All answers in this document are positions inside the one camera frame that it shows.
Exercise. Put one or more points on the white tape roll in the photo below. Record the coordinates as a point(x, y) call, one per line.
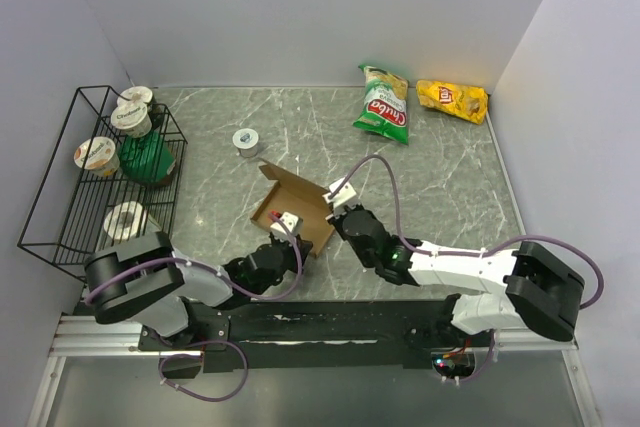
point(129, 220)

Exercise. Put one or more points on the green Chuba snack bag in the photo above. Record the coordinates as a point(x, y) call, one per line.
point(384, 109)

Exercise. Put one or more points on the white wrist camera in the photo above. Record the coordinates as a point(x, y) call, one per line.
point(284, 224)
point(341, 195)

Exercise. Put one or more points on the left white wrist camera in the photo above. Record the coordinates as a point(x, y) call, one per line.
point(284, 224)

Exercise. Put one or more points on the chobani yogurt cup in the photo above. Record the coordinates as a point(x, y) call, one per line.
point(98, 156)
point(132, 119)

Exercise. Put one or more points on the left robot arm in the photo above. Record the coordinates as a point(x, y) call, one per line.
point(148, 281)

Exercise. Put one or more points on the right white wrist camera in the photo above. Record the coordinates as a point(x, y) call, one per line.
point(341, 195)

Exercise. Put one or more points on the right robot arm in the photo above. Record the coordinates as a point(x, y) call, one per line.
point(527, 287)

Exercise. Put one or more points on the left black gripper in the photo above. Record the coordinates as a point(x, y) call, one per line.
point(294, 267)

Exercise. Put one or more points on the green bottle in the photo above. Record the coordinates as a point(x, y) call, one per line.
point(147, 160)

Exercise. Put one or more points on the black wire rack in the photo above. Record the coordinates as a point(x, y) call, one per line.
point(64, 225)

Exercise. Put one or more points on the Chobani yogurt cup middle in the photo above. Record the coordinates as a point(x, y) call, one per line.
point(132, 119)

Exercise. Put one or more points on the small white yogurt cup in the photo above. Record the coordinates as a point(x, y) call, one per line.
point(246, 141)

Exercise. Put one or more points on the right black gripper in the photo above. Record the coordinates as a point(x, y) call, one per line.
point(337, 219)

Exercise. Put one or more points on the brown cardboard box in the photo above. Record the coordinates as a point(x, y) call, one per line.
point(299, 196)

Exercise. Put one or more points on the Chobani yogurt cup front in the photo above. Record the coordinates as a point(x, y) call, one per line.
point(98, 156)

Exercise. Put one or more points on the yellow Lays chips bag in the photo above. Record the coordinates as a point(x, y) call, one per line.
point(469, 103)

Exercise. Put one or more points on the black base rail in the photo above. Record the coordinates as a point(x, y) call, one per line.
point(264, 335)

